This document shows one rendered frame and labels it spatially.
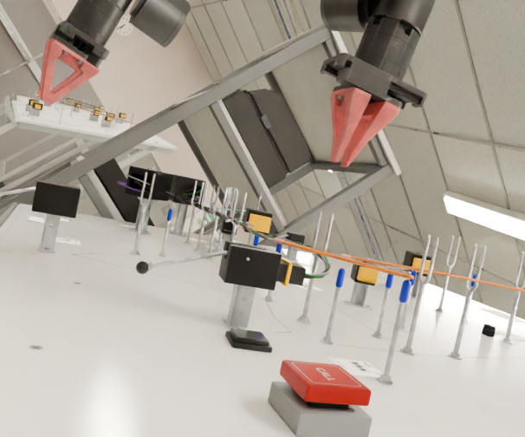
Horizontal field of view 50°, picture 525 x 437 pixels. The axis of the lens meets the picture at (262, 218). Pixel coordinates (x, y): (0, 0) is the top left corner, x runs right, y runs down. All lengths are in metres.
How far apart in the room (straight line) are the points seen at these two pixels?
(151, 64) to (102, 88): 0.75
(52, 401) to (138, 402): 0.05
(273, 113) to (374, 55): 1.11
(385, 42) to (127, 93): 7.68
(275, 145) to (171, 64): 6.68
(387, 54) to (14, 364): 0.44
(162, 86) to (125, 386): 7.95
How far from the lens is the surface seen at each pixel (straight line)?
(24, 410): 0.37
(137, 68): 8.24
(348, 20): 0.67
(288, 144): 1.72
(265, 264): 0.60
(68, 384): 0.42
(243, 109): 1.67
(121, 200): 1.59
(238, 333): 0.57
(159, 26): 0.82
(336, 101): 0.63
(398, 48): 0.61
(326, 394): 0.40
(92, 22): 0.80
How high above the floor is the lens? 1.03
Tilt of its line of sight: 13 degrees up
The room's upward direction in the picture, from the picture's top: 58 degrees clockwise
